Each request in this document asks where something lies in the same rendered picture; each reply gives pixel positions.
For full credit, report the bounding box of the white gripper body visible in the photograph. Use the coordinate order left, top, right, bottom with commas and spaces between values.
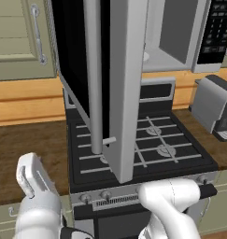
15, 151, 60, 200

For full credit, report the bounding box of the silver black microwave door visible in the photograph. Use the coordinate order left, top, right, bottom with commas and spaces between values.
50, 0, 150, 185

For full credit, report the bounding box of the beige base cupboard door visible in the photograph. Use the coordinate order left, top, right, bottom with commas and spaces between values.
197, 168, 227, 236

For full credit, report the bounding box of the silver microwave oven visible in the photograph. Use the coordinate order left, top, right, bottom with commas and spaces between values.
140, 0, 227, 75

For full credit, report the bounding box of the beige drawer front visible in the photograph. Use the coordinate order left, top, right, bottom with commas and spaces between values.
0, 194, 73, 239

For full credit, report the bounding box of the silver stove knob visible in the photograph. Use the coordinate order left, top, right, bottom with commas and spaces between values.
79, 192, 92, 204
100, 190, 113, 201
196, 174, 209, 186

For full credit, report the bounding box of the black silver stove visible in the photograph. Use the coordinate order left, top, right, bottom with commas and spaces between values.
63, 77, 220, 239

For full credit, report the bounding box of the silver toaster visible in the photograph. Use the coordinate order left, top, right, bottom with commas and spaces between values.
189, 74, 227, 143

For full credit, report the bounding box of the silver drawer handle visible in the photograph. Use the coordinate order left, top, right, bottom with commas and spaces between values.
7, 206, 21, 218

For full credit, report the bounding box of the grey microwave door handle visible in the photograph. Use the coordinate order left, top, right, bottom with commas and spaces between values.
82, 0, 118, 155

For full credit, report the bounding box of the beige wall cupboard door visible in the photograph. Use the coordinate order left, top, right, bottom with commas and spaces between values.
0, 0, 59, 82

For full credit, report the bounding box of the silver cupboard door handle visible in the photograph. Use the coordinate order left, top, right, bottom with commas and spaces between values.
29, 3, 49, 66

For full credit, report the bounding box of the silver base cupboard handle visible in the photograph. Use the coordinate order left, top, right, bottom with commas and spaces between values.
201, 196, 212, 219

